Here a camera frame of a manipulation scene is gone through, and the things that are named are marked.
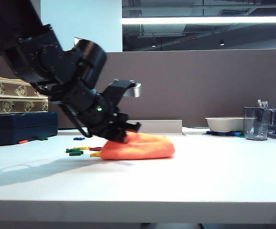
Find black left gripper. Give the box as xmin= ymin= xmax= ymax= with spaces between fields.
xmin=87 ymin=94 xmax=142 ymax=144

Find orange microfibre cloth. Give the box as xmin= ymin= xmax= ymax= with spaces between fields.
xmin=100 ymin=131 xmax=176 ymax=161

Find brown desk partition panel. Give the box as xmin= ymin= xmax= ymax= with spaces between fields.
xmin=0 ymin=49 xmax=276 ymax=129

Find blue flat mat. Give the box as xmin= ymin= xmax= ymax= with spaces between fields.
xmin=205 ymin=130 xmax=246 ymax=138

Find beige paper bowl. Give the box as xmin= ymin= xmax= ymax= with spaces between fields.
xmin=204 ymin=116 xmax=246 ymax=133

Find dark blue plastic case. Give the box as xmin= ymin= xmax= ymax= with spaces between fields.
xmin=0 ymin=111 xmax=59 ymax=146

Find brown box with cartoon print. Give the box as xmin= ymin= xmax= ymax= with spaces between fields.
xmin=0 ymin=74 xmax=47 ymax=98
xmin=0 ymin=96 xmax=49 ymax=115

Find clear plastic measuring cup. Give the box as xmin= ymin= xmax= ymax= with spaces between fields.
xmin=243 ymin=106 xmax=271 ymax=141

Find white ceiling light strip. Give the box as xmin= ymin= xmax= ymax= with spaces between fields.
xmin=121 ymin=16 xmax=276 ymax=25

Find beige cable tray cover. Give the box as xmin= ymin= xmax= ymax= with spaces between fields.
xmin=127 ymin=119 xmax=184 ymax=135

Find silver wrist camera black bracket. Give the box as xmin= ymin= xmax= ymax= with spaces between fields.
xmin=101 ymin=79 xmax=143 ymax=113

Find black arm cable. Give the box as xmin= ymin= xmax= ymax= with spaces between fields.
xmin=58 ymin=101 xmax=93 ymax=139

